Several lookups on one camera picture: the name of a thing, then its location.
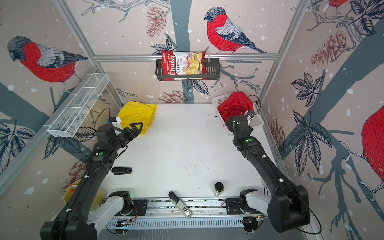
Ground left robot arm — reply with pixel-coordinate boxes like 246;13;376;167
40;123;144;240

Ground white perforated plastic basket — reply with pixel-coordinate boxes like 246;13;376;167
211;93;265;136

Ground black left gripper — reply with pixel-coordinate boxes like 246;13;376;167
111;121;143;151

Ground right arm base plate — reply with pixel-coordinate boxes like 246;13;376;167
225;198;268;215

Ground white mesh wall shelf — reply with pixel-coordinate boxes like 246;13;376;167
48;73;110;138

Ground small black box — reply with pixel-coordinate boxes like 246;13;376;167
112;167;133;175

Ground small black-lidded jar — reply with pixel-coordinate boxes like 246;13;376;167
213;182;224;197

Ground red cassava chips bag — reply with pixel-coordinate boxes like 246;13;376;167
161;51;207;81

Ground black silver stapler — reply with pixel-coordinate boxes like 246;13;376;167
169;191;192;219

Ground yellow cup of markers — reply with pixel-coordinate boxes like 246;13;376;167
64;180;108;212

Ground red shorts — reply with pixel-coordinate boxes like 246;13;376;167
218;92;254;123

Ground black wire wall basket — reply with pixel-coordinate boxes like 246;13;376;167
155;59;221;81

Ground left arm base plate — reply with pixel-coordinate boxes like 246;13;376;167
115;199;148;217

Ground yellow shorts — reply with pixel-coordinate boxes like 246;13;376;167
118;101;158;136

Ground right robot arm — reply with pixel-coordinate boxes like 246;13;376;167
225;116;310;233

